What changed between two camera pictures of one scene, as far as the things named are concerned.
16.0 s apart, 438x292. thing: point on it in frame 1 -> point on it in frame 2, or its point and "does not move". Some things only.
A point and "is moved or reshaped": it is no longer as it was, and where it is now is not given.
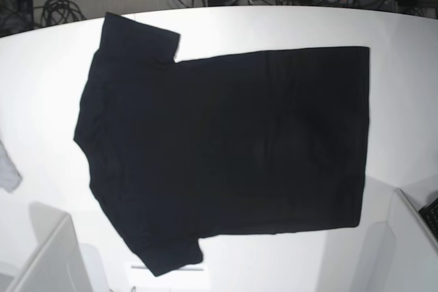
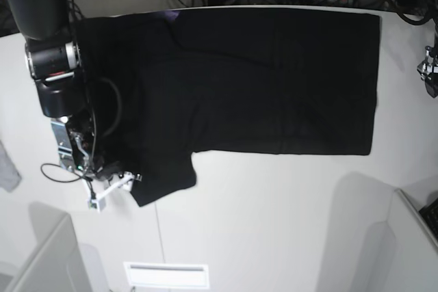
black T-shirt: [259, 143] is moved or reshaped
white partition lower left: [58, 262] does not move
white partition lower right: [399, 254] does not move
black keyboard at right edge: [430, 215] does not move
